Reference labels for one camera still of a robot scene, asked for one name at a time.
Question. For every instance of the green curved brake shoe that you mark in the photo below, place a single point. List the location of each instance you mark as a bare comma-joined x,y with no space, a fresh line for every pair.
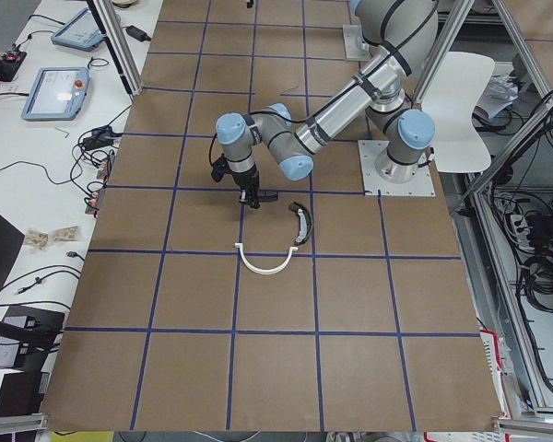
306,222

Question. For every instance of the white curved plastic bracket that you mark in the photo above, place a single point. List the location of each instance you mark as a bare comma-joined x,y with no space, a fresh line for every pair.
262,268

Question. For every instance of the white plastic chair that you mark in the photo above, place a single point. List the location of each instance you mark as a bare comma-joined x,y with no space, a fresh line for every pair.
450,101

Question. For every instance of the blue teach pendant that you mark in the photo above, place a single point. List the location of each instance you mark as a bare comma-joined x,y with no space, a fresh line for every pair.
80,32
57,94

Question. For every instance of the aluminium frame post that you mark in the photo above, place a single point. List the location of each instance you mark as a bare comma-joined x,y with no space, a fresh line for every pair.
111,30

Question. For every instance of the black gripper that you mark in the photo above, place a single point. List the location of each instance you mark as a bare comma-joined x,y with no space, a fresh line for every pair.
247,179

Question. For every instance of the blue teach pendant far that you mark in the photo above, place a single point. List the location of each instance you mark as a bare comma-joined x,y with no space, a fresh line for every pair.
80,32

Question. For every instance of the black laptop power brick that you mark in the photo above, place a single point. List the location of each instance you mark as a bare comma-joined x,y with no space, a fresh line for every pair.
137,33

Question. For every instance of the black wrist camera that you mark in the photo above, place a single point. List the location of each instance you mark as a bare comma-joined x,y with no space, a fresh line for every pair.
220,168

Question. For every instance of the black rectangular brake pad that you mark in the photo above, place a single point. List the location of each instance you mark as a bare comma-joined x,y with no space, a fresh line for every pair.
265,196

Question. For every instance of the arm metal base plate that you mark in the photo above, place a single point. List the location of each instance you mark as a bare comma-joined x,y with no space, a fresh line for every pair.
356,48
382,177

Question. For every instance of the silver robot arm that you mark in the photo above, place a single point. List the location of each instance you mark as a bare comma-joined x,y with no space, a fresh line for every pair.
400,35

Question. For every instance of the blue teach pendant near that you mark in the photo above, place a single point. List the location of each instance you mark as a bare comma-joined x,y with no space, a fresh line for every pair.
57,94

